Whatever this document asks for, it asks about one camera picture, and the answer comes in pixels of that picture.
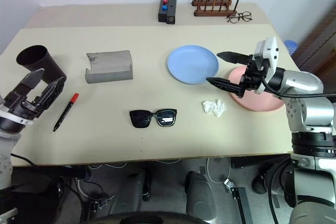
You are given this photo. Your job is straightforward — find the black sunglasses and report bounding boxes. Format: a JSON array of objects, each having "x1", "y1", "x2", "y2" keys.
[{"x1": 129, "y1": 108, "x2": 178, "y2": 130}]

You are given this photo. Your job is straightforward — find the pink plate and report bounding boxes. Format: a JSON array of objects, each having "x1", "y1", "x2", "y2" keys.
[{"x1": 227, "y1": 66, "x2": 286, "y2": 112}]

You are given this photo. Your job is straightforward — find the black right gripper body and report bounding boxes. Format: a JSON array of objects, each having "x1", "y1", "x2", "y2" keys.
[{"x1": 239, "y1": 54, "x2": 271, "y2": 91}]

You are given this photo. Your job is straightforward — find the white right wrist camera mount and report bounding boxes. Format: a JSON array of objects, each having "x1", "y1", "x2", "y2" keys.
[{"x1": 253, "y1": 37, "x2": 279, "y2": 95}]

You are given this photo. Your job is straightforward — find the black metal bar with clamp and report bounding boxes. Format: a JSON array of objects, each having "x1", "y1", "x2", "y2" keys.
[{"x1": 224, "y1": 178, "x2": 253, "y2": 224}]

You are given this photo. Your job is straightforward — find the dark grey rounded shape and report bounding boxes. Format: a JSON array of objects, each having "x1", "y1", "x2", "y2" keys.
[
  {"x1": 184, "y1": 170, "x2": 218, "y2": 221},
  {"x1": 114, "y1": 170, "x2": 153, "y2": 212}
]

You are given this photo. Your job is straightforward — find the blue round cap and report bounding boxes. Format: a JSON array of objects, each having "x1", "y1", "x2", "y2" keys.
[{"x1": 283, "y1": 39, "x2": 298, "y2": 54}]

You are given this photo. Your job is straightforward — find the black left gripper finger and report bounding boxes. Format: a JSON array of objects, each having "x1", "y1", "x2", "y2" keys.
[
  {"x1": 38, "y1": 76, "x2": 66, "y2": 110},
  {"x1": 19, "y1": 68, "x2": 46, "y2": 92}
]

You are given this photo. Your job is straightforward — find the grey glasses case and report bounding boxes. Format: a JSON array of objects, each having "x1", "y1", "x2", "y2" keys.
[{"x1": 85, "y1": 49, "x2": 134, "y2": 84}]

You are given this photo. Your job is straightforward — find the thin-framed clear eyeglasses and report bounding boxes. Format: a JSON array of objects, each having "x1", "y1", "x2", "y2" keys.
[{"x1": 226, "y1": 11, "x2": 253, "y2": 24}]

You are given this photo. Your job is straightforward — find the black box with coloured buttons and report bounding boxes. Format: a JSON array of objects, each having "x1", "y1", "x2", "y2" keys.
[{"x1": 157, "y1": 0, "x2": 172, "y2": 23}]

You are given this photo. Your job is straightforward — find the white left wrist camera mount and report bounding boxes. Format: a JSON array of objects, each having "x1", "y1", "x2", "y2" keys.
[{"x1": 0, "y1": 104, "x2": 35, "y2": 127}]

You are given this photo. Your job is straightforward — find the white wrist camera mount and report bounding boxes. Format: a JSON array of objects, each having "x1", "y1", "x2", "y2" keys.
[
  {"x1": 0, "y1": 104, "x2": 35, "y2": 127},
  {"x1": 253, "y1": 37, "x2": 279, "y2": 95}
]

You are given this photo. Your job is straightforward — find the black shoe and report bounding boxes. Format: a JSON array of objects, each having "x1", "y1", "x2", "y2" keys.
[{"x1": 251, "y1": 173, "x2": 271, "y2": 196}]

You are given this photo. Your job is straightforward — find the black marker with red cap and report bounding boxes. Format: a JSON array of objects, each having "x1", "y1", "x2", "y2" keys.
[{"x1": 51, "y1": 93, "x2": 80, "y2": 134}]

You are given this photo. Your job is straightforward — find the blue plate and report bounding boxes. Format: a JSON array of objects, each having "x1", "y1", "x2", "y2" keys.
[{"x1": 167, "y1": 45, "x2": 219, "y2": 86}]

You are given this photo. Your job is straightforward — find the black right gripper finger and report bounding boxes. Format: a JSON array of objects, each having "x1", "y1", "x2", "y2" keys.
[
  {"x1": 205, "y1": 77, "x2": 246, "y2": 99},
  {"x1": 217, "y1": 51, "x2": 253, "y2": 66}
]

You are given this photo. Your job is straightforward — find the dark brown cup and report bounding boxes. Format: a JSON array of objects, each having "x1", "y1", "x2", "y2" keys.
[{"x1": 16, "y1": 45, "x2": 68, "y2": 84}]

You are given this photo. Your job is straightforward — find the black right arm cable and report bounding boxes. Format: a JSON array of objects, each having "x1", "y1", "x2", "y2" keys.
[{"x1": 260, "y1": 76, "x2": 336, "y2": 99}]

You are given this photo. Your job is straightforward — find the crumpled white tissue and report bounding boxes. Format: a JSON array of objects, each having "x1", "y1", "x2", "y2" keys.
[{"x1": 201, "y1": 99, "x2": 227, "y2": 118}]

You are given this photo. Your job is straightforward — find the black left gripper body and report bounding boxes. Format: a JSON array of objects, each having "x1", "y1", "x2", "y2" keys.
[{"x1": 4, "y1": 84, "x2": 47, "y2": 120}]

